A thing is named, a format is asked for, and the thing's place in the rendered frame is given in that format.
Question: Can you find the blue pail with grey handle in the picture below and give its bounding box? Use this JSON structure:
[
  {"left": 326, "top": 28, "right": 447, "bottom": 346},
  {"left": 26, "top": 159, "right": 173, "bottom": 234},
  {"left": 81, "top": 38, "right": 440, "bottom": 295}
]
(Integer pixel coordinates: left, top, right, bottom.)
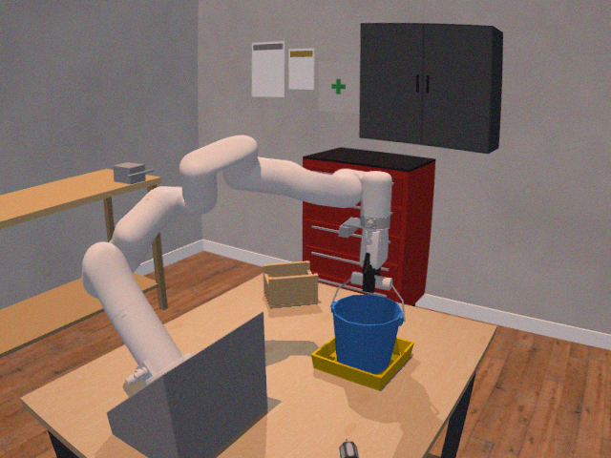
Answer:
[{"left": 330, "top": 272, "right": 406, "bottom": 374}]

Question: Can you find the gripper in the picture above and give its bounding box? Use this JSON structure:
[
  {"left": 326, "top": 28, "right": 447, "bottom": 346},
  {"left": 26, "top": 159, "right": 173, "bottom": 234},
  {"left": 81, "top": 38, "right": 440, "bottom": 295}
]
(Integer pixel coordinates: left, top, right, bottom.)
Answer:
[{"left": 360, "top": 225, "right": 390, "bottom": 293}]

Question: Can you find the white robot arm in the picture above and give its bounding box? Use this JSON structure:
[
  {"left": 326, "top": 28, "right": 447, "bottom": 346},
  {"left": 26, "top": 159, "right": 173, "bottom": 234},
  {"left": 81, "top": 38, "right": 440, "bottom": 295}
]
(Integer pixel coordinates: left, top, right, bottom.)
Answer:
[{"left": 82, "top": 135, "right": 392, "bottom": 386}]

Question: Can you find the yellow shallow tray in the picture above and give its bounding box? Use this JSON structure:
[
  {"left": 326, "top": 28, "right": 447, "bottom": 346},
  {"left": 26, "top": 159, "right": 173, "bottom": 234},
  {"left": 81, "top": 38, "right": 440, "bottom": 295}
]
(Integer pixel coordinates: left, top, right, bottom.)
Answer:
[{"left": 311, "top": 337, "right": 414, "bottom": 390}]

